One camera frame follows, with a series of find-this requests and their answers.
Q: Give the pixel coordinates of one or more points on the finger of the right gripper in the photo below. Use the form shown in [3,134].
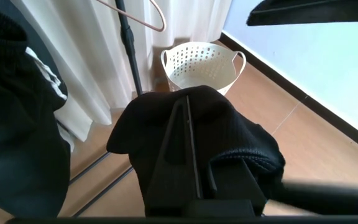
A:
[306,12]
[328,197]

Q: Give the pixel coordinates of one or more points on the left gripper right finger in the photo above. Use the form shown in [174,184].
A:
[235,183]

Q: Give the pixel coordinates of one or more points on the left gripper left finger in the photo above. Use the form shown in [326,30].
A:
[176,180]

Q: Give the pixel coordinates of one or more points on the black garment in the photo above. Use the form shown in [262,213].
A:
[228,130]

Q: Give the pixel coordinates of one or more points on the pink clothes hanger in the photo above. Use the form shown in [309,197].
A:
[162,25]

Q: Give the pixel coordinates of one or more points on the black shorts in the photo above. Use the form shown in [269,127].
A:
[17,140]

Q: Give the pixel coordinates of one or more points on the white laundry basket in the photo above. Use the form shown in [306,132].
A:
[197,65]

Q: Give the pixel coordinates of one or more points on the black clothes rack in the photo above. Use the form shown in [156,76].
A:
[129,46]

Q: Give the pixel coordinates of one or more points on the beige curtain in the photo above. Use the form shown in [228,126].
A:
[89,46]

